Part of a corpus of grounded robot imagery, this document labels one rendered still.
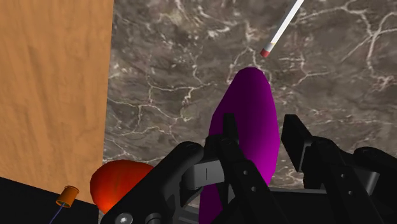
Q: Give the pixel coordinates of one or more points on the red round fruit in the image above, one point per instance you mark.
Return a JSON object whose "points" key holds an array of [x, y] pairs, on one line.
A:
{"points": [[114, 183]]}

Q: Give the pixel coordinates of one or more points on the orange thread spool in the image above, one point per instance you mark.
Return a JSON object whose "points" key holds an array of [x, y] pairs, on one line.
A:
{"points": [[67, 196]]}

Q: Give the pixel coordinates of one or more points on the purple oval object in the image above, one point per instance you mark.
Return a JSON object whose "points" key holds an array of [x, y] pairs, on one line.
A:
{"points": [[248, 111]]}

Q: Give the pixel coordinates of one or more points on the white pencil with red eraser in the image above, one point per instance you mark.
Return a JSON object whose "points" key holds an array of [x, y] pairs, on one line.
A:
{"points": [[282, 25]]}

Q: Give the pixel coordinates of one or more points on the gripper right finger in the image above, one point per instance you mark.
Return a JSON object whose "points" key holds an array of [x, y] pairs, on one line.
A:
{"points": [[328, 167]]}

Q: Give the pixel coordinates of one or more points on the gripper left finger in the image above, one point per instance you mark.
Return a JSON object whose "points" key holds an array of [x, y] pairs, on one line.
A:
{"points": [[173, 186]]}

